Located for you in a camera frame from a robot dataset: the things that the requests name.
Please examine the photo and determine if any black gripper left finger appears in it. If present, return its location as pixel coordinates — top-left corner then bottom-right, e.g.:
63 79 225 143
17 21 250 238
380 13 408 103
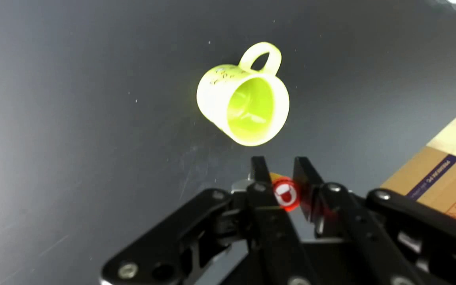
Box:
99 157 318 285

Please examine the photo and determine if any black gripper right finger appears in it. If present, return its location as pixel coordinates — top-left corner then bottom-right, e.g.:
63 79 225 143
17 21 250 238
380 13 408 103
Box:
293 157 456 285

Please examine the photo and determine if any red marker pen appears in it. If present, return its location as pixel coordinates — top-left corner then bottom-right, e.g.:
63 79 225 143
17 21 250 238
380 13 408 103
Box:
270 173 301 212

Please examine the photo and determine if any cardboard box with red label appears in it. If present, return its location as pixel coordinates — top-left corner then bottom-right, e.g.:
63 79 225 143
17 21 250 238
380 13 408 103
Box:
381 147 456 219

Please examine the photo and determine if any yellow-green ceramic mug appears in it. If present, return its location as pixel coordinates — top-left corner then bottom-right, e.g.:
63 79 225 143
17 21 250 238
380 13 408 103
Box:
196 41 289 147

